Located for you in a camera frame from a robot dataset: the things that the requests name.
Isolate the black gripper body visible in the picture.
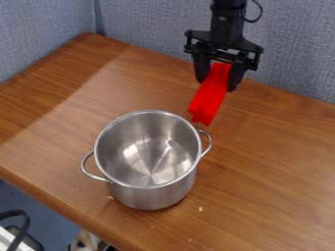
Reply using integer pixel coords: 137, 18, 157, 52
184, 8, 263, 71

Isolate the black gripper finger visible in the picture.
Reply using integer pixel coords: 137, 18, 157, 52
192, 53, 211, 82
228, 64, 245, 92

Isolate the red block object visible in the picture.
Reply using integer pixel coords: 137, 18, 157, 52
188, 63, 232, 126

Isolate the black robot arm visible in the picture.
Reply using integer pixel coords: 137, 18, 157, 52
184, 0, 264, 92

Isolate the stainless steel pot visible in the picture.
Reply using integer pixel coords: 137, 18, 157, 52
84, 110, 213, 211

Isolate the white object under table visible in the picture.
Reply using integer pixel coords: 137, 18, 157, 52
65, 229, 117, 251

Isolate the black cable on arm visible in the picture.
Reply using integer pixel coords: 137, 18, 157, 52
241, 0, 264, 24

